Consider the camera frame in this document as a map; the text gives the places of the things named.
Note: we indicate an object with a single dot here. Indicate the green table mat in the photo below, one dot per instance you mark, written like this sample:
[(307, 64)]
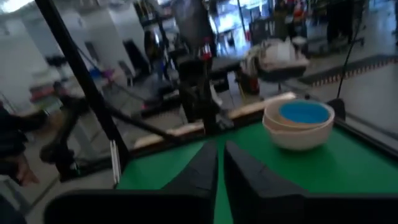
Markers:
[(342, 168)]

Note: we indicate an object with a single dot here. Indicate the silver frame bracket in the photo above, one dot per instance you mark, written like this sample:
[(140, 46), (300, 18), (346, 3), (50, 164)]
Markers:
[(115, 161)]

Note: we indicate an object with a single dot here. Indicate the black table frame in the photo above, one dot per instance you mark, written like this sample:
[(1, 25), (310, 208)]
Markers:
[(81, 74)]

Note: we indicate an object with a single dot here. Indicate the white bowl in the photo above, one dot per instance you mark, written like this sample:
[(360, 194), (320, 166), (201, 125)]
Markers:
[(298, 140)]

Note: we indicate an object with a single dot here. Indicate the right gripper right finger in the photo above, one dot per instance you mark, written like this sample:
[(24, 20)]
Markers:
[(248, 186)]

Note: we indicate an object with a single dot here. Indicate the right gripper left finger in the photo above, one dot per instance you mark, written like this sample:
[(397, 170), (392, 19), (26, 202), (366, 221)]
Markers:
[(192, 186)]

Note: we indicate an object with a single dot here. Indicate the blue translucent plate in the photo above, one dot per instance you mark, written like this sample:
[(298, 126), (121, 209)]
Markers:
[(304, 112)]

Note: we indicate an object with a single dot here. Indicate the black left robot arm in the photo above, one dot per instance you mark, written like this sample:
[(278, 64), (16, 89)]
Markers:
[(199, 93)]

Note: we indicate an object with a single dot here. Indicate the chair with white bundle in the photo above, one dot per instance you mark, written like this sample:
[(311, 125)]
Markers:
[(273, 59)]

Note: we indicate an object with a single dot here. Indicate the beige bowl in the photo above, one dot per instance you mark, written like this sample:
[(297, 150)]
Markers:
[(271, 115)]

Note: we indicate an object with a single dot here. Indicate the hazard striped floor mat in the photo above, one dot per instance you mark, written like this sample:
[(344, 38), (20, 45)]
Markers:
[(357, 70)]

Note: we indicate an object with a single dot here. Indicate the person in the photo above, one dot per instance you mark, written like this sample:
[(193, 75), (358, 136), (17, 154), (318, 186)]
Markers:
[(12, 133)]

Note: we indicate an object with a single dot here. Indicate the person's hand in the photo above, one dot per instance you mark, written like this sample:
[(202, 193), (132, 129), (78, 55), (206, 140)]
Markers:
[(27, 174)]

